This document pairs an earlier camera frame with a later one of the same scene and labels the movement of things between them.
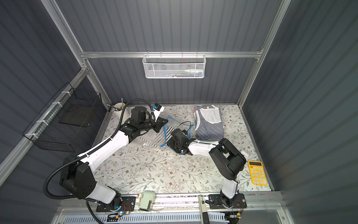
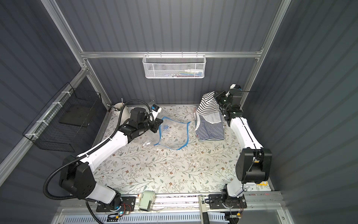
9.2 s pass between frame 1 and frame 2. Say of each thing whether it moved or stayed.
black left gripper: stayed
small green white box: stayed
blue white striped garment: stayed
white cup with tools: stayed
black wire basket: stayed
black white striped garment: moved
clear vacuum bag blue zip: moved
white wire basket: stayed
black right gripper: moved
